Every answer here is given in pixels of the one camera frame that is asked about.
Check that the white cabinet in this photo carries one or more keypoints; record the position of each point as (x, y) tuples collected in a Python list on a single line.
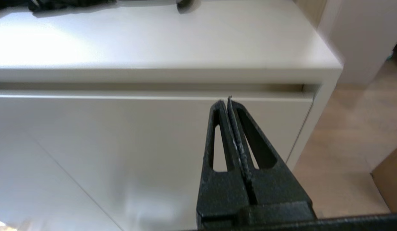
[(153, 41)]

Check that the black folded umbrella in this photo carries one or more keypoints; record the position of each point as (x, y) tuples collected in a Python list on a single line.
[(63, 4)]

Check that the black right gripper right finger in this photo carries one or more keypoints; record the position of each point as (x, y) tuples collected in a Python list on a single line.
[(278, 189)]

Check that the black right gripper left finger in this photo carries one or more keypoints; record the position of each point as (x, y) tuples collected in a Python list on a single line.
[(221, 192)]

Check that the white cabinet door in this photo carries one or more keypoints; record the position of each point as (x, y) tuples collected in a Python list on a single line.
[(137, 144), (18, 192)]

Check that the brown cardboard box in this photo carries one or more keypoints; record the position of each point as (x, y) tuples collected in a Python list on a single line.
[(391, 183)]

